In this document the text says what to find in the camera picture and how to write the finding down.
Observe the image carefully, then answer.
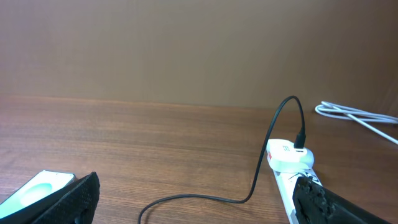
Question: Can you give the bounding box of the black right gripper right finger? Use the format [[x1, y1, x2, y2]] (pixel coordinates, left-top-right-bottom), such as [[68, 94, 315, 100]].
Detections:
[[292, 176, 389, 224]]

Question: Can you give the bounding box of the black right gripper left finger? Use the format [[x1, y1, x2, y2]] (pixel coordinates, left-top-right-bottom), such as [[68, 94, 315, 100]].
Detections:
[[1, 172, 100, 224]]

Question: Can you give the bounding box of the blue Galaxy smartphone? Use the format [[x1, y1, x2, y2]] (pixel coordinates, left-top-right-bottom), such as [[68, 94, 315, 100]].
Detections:
[[1, 170, 75, 218]]

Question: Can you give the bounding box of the black USB-C charging cable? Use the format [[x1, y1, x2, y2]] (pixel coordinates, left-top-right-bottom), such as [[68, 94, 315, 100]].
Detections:
[[137, 95, 307, 224]]

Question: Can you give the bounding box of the white USB charger plug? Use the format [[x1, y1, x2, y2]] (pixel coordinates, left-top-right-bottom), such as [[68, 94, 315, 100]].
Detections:
[[266, 139, 315, 173]]

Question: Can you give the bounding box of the white power strip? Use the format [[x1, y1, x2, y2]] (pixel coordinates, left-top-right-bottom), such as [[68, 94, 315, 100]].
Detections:
[[273, 169, 322, 224]]

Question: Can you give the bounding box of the white power strip cord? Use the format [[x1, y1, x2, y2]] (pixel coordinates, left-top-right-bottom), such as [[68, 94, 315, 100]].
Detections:
[[315, 100, 398, 146]]

